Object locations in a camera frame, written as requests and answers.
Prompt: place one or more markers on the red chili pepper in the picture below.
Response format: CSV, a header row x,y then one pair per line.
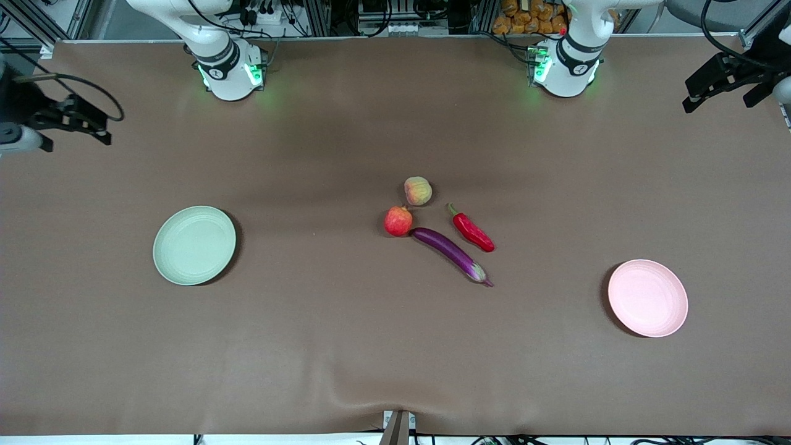
x,y
471,230

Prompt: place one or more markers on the long purple eggplant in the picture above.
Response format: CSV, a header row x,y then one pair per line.
x,y
448,248

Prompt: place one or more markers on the yellow pink peach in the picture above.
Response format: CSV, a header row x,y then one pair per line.
x,y
418,191

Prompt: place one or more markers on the red apple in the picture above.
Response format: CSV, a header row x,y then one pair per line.
x,y
398,222

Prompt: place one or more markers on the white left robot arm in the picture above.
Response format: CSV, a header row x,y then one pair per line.
x,y
571,62

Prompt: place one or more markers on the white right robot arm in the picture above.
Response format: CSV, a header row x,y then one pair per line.
x,y
228,74

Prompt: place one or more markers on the light green round plate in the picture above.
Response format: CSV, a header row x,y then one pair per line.
x,y
194,245

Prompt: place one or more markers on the pink round plate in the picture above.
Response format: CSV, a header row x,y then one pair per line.
x,y
647,298

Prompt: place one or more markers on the bag of orange snacks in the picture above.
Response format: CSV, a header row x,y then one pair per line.
x,y
531,18

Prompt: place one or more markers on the white power strip with plugs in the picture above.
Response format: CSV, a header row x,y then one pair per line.
x,y
262,15

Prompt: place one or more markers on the brown table cover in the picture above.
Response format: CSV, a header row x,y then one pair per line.
x,y
371,346

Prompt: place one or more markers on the aluminium frame profile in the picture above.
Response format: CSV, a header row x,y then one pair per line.
x,y
757,28

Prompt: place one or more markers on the aluminium frame post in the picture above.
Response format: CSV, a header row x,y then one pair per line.
x,y
318,15

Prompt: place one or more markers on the grey metal bracket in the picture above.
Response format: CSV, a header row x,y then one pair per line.
x,y
397,428

